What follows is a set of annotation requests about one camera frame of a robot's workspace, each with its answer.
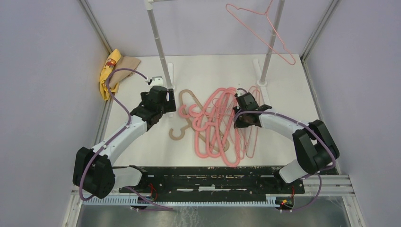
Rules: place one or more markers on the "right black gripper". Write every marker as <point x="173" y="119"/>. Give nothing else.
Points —
<point x="242" y="124"/>

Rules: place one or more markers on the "right rack pole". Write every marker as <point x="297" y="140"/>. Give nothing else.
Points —
<point x="272" y="39"/>

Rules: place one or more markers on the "rack pole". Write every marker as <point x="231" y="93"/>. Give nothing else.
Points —
<point x="156" y="35"/>
<point x="272" y="39"/>

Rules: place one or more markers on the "pink wire hanger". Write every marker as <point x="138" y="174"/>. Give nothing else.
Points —
<point x="226" y="109"/>
<point x="229" y="8"/>
<point x="255" y="137"/>

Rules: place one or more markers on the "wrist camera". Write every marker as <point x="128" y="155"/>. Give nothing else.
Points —
<point x="156" y="81"/>
<point x="240" y="91"/>

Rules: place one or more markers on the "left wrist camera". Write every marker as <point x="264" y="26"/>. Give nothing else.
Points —
<point x="156" y="81"/>

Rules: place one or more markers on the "left rack pole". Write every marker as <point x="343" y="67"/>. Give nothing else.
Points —
<point x="156" y="35"/>

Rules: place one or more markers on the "white cable duct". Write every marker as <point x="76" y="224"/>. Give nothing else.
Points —
<point x="134" y="200"/>

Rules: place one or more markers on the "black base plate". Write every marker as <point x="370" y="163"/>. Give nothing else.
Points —
<point x="214" y="184"/>

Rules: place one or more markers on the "beige cloth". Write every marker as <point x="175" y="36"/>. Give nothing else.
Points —
<point x="126" y="62"/>

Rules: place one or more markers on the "right rack foot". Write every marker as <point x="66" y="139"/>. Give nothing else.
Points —
<point x="262" y="85"/>

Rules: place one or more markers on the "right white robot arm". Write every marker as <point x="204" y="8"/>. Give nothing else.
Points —
<point x="314" y="146"/>

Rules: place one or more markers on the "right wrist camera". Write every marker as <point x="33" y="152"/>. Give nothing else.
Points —
<point x="240" y="91"/>

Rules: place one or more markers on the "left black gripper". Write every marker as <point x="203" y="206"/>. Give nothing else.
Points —
<point x="169" y="105"/>

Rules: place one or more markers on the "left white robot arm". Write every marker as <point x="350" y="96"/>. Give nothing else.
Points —
<point x="94" y="172"/>

